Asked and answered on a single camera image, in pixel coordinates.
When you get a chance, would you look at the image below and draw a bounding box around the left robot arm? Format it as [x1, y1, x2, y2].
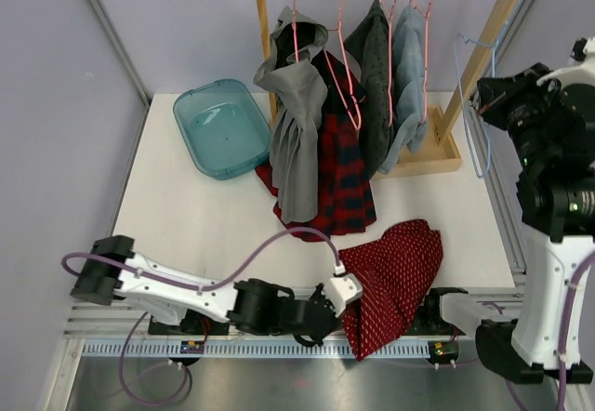
[61, 232, 360, 347]

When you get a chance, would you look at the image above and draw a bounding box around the blue wire hanger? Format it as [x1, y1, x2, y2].
[453, 0, 522, 179]

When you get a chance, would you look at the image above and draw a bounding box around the red plaid skirt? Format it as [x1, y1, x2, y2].
[254, 48, 377, 244]

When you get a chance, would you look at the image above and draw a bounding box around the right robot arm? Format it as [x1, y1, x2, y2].
[421, 38, 594, 384]

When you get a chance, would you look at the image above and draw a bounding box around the aluminium corner profile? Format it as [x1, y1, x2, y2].
[86, 0, 152, 108]

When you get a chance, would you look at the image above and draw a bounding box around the teal plastic bin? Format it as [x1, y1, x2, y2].
[173, 79, 271, 180]

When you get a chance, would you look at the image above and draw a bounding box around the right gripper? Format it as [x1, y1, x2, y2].
[478, 63, 566, 170]

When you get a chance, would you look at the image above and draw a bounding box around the light blue denim skirt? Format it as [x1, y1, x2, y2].
[378, 5, 428, 174]

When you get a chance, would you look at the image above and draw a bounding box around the red dotted skirt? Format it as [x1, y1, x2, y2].
[339, 219, 443, 361]

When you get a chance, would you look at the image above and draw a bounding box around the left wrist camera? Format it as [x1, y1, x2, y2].
[323, 266, 364, 317]

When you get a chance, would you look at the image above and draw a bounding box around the pink wire hanger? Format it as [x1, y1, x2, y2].
[375, 0, 404, 127]
[291, 0, 299, 63]
[323, 0, 364, 131]
[409, 0, 434, 124]

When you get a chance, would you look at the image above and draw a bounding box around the aluminium mounting rail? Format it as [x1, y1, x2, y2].
[62, 285, 573, 359]

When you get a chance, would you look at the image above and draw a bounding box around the grey pleated skirt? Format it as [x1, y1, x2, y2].
[254, 7, 328, 224]

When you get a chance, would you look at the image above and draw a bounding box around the dark grey dotted skirt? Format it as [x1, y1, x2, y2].
[343, 0, 394, 179]

